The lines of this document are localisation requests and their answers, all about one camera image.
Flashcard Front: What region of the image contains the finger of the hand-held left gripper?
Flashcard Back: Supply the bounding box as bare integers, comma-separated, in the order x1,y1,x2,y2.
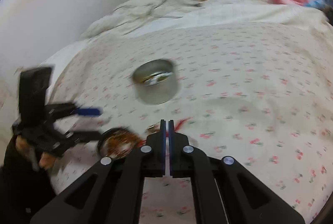
64,130,104,144
46,102,103,117

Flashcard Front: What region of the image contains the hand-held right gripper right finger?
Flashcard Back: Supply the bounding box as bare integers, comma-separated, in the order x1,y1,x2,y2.
169,119,305,224

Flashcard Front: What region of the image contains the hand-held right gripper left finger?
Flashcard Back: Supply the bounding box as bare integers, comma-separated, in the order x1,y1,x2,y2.
30,119,167,224

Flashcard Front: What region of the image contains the small gold jewelry piece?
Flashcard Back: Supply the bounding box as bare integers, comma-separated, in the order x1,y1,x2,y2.
146,125,160,136

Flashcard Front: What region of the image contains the red string bracelet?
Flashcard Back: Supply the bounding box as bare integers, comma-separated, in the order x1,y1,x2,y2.
170,117,193,134

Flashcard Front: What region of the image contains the amber bead bracelet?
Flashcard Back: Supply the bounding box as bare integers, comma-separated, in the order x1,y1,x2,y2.
97,128,143,160

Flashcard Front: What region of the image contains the round metal tin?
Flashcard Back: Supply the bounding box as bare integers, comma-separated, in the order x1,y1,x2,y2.
132,59,180,105

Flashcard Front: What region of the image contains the person's left forearm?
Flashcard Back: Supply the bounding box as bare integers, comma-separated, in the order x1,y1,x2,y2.
0,133,58,224

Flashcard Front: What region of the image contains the person's left hand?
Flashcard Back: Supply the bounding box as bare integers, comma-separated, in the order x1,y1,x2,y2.
14,134,58,170

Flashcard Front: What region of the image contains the silver bangle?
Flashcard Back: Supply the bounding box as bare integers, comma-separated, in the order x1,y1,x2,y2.
142,71,173,87

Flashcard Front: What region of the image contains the white striped quilt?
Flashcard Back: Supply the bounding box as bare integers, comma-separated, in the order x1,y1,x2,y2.
81,0,331,40

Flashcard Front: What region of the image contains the teal cloth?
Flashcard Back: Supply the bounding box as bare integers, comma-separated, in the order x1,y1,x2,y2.
304,0,323,9

